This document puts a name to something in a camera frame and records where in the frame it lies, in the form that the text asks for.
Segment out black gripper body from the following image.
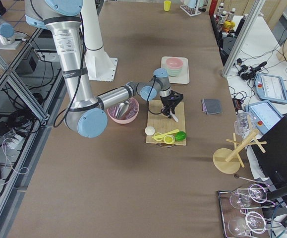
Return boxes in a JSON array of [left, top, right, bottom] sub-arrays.
[[161, 96, 177, 112]]

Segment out white ceramic spoon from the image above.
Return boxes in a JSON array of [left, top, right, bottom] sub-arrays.
[[170, 113, 179, 122]]

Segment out small pink bowl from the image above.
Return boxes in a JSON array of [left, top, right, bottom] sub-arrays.
[[166, 57, 183, 69]]

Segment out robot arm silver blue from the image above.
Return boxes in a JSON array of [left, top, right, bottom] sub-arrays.
[[0, 15, 15, 50], [25, 0, 183, 138]]

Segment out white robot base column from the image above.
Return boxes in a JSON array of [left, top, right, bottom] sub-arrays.
[[81, 0, 117, 81]]

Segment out large pink ice bowl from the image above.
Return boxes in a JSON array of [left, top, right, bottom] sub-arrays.
[[107, 98, 139, 124]]

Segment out wooden cutting board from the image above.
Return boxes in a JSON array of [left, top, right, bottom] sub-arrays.
[[146, 100, 187, 146]]

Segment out yellow plastic knife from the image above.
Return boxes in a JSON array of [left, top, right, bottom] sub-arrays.
[[152, 129, 179, 140]]

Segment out green lime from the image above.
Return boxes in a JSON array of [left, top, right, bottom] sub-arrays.
[[175, 131, 186, 141]]

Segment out stacked green bowls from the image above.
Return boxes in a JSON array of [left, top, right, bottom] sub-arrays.
[[166, 67, 182, 77]]

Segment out grey folded cloth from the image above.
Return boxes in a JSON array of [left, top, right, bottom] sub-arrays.
[[201, 99, 223, 115]]

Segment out metal ice scoop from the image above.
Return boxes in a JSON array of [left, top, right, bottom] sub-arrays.
[[114, 101, 131, 119]]

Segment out wooden mug tree stand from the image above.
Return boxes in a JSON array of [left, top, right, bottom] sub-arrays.
[[212, 116, 267, 174]]

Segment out white cup rack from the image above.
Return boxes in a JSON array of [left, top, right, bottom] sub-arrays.
[[180, 0, 206, 16]]

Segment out yellow plastic cup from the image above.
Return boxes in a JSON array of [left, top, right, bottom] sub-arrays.
[[164, 0, 172, 12]]

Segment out blue teach pendant tablet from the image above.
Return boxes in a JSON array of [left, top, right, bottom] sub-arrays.
[[255, 73, 287, 104]]

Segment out wine glass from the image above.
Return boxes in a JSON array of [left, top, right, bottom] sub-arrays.
[[228, 211, 267, 238], [230, 183, 267, 209]]

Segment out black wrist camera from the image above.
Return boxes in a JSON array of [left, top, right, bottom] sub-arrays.
[[170, 90, 183, 107]]

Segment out aluminium frame post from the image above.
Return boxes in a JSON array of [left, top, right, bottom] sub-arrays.
[[222, 0, 265, 78]]

